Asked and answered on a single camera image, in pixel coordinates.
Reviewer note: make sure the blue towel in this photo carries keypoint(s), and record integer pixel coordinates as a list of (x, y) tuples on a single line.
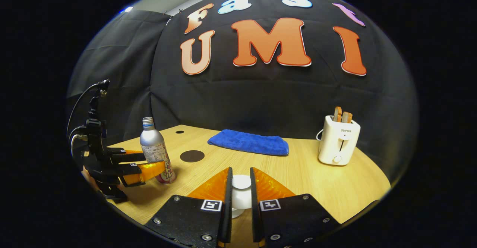
[(249, 143)]

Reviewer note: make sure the white toaster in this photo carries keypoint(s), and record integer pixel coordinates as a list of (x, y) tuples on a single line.
[(337, 145)]

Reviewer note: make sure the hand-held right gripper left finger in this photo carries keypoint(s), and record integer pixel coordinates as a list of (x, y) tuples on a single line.
[(228, 210)]

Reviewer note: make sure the silver water bottle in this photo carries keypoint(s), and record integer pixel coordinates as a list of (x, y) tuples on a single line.
[(151, 141)]

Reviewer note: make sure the dark round coaster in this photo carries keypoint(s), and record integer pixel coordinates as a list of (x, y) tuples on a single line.
[(192, 156)]

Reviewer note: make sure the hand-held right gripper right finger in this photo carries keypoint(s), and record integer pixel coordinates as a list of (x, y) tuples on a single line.
[(255, 210)]

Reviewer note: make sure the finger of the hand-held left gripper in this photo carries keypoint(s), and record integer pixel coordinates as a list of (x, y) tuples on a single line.
[(147, 171), (130, 153)]

